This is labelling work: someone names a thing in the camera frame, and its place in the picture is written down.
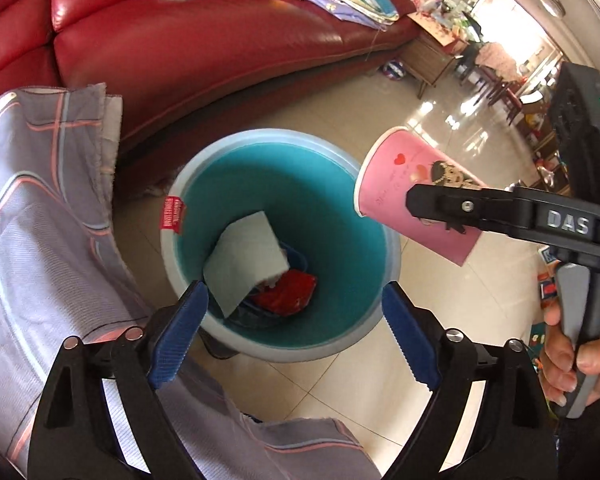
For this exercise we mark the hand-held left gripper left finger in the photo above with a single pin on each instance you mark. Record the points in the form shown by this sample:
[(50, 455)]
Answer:
[(177, 335)]

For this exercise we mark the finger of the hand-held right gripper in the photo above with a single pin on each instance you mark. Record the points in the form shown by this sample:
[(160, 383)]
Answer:
[(445, 207)]

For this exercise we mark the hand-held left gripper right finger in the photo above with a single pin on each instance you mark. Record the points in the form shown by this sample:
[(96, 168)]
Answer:
[(410, 340)]

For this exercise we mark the pink paper cup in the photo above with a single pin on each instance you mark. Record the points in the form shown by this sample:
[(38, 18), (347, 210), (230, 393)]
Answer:
[(395, 180)]

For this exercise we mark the white paper towel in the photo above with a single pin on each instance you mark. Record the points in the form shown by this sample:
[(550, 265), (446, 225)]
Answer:
[(245, 255)]

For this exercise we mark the teal plastic bin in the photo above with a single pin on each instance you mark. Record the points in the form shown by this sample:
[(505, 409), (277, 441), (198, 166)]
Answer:
[(330, 200)]

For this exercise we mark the red foil snack wrapper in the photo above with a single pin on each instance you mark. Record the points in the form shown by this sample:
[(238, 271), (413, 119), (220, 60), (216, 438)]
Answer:
[(290, 292)]

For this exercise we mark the blue plastic tray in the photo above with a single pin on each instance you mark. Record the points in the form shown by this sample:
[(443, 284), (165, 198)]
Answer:
[(296, 260)]

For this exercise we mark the person's right hand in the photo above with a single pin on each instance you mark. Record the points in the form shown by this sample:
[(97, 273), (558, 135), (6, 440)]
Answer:
[(560, 360)]

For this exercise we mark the wooden chair with pink cushion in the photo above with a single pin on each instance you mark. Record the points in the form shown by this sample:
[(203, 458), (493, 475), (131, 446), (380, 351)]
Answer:
[(497, 62)]

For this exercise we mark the blue and white ball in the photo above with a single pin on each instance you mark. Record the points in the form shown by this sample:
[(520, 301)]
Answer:
[(392, 69)]

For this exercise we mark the wooden cabinet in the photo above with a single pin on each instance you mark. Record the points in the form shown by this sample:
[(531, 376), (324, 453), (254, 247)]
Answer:
[(430, 57)]

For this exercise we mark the ceiling lamp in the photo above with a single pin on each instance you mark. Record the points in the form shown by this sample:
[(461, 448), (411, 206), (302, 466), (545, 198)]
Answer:
[(551, 2)]

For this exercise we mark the grey plaid cloth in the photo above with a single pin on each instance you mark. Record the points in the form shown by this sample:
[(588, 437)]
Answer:
[(40, 240)]

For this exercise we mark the red leather sofa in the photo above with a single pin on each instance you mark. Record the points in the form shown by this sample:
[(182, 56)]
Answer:
[(180, 45)]

